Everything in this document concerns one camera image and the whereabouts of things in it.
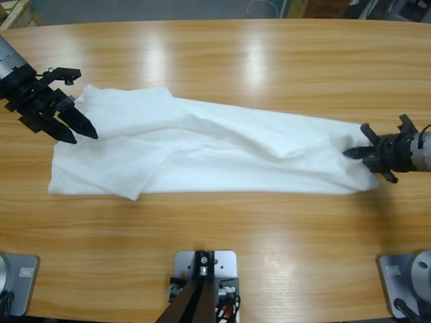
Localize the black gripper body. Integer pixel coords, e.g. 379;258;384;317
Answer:
360;123;416;184
0;67;73;134

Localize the white t-shirt with small print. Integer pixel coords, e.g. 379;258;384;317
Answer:
48;83;381;202

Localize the wooden crate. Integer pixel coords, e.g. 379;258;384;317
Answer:
0;0;44;31

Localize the dark machinery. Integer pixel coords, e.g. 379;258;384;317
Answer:
346;0;431;24

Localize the brown cardboard box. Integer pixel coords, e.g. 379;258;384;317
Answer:
288;0;347;18

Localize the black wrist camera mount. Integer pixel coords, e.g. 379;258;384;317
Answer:
35;67;82;85
399;114;418;135

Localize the grey base plate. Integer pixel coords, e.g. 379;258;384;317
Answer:
0;254;40;318
376;248;431;320

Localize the black base cable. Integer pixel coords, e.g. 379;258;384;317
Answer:
0;291;15;316
393;297;420;320

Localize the white mount block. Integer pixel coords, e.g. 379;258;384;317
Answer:
172;249;240;323

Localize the orange cable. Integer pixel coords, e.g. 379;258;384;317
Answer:
215;301;240;323

